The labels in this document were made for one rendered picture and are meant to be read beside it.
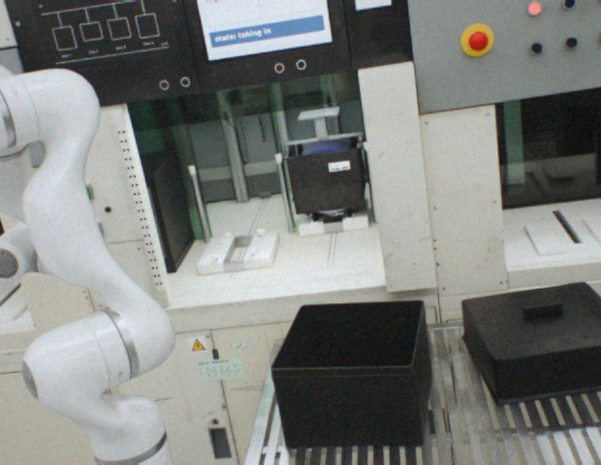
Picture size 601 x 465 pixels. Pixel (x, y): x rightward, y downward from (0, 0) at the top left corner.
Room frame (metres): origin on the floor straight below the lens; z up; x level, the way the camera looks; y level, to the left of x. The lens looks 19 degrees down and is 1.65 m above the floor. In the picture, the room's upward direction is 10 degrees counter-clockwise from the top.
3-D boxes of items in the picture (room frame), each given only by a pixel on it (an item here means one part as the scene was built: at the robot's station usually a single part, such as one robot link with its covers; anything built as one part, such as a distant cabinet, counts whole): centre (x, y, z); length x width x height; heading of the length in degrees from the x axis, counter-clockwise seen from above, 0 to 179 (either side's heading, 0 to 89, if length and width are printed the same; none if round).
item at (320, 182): (2.25, -0.13, 1.06); 0.24 x 0.20 x 0.32; 81
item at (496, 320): (1.44, -0.49, 0.83); 0.29 x 0.29 x 0.13; 88
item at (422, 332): (1.38, -0.08, 0.85); 0.28 x 0.28 x 0.17; 73
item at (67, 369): (1.08, 0.36, 1.07); 0.19 x 0.12 x 0.24; 121
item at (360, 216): (2.25, -0.13, 0.89); 0.22 x 0.21 x 0.04; 171
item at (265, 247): (2.08, 0.17, 0.89); 0.22 x 0.21 x 0.04; 171
